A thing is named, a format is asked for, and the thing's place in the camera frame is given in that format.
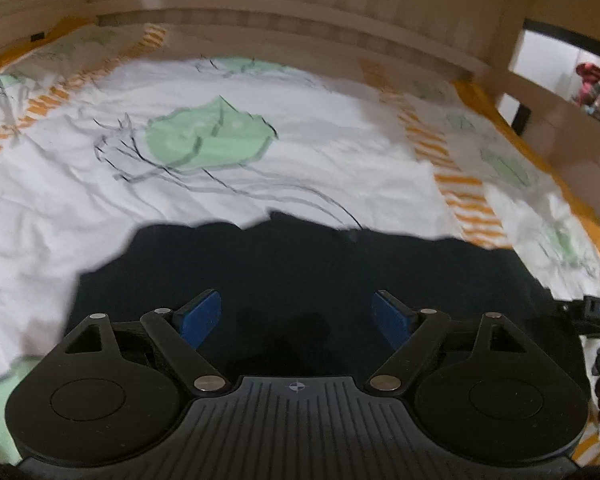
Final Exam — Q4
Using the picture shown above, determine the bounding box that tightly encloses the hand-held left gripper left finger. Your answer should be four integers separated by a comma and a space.
62, 288, 229, 394

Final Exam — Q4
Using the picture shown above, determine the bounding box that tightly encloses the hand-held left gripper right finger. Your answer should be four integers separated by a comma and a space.
364, 289, 532, 394

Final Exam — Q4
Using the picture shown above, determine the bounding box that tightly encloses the dark navy garment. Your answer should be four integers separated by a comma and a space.
64, 209, 597, 401

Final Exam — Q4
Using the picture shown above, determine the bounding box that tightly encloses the white leaf-print bedsheet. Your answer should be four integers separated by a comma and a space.
0, 22, 600, 466

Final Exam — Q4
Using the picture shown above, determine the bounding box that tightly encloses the beige wooden headboard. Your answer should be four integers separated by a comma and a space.
82, 0, 538, 86

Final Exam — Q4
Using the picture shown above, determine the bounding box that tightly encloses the beige wooden bed rail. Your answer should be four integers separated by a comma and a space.
494, 65, 600, 196

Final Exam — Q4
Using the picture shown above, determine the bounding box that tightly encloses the black window frame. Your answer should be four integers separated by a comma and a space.
522, 0, 600, 68

